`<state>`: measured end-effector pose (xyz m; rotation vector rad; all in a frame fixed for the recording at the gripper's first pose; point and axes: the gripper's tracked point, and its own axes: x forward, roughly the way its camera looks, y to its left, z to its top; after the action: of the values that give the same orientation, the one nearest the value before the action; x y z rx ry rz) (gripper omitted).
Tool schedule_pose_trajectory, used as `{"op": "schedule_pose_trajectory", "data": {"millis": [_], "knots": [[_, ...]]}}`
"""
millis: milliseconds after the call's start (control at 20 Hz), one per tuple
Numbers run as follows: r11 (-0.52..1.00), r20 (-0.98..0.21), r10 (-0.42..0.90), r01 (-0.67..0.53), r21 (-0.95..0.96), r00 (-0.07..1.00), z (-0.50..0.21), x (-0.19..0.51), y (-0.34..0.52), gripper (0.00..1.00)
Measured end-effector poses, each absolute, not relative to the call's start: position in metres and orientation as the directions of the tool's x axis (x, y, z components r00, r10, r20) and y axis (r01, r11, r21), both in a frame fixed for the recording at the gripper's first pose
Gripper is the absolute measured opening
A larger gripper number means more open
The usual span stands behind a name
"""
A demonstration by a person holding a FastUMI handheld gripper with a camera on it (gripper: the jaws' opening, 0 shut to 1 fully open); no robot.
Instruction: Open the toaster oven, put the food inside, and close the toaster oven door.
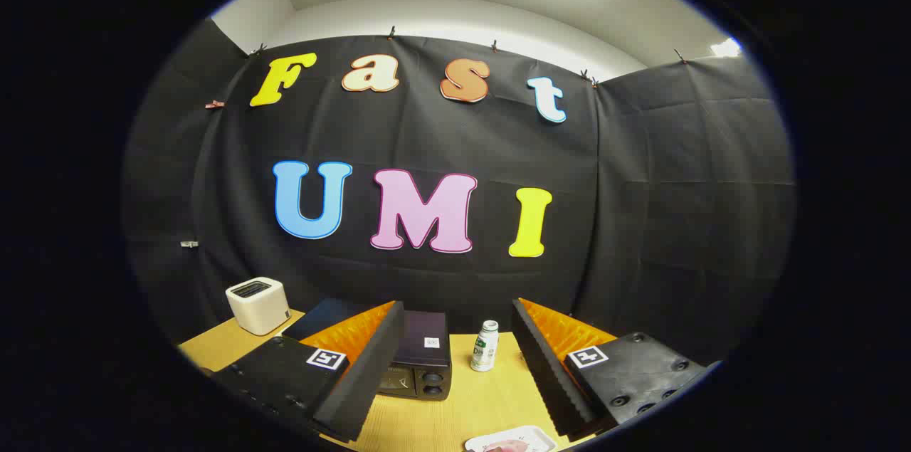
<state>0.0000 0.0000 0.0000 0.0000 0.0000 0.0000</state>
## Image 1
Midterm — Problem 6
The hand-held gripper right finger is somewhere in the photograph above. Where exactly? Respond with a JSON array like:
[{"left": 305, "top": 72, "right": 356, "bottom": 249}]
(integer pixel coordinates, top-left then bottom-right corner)
[{"left": 511, "top": 298, "right": 712, "bottom": 438}]

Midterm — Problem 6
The black toaster oven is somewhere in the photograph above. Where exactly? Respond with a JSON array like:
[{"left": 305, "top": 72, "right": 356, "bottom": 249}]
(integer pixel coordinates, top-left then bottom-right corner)
[{"left": 283, "top": 298, "right": 453, "bottom": 401}]

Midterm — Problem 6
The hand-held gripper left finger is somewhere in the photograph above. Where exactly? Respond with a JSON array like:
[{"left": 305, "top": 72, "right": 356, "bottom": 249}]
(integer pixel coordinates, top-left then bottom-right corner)
[{"left": 214, "top": 300, "right": 405, "bottom": 443}]

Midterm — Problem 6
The white bottle green label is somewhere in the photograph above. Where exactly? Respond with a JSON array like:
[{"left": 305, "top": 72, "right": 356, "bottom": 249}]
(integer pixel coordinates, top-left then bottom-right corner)
[{"left": 470, "top": 320, "right": 500, "bottom": 372}]

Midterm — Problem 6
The white square food tray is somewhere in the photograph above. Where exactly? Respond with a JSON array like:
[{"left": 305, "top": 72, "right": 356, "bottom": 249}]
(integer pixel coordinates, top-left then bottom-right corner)
[{"left": 464, "top": 426, "right": 557, "bottom": 452}]

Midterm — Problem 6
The white bread toaster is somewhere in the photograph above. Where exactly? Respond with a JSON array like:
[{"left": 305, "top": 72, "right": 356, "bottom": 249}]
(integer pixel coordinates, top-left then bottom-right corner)
[{"left": 226, "top": 277, "right": 291, "bottom": 336}]

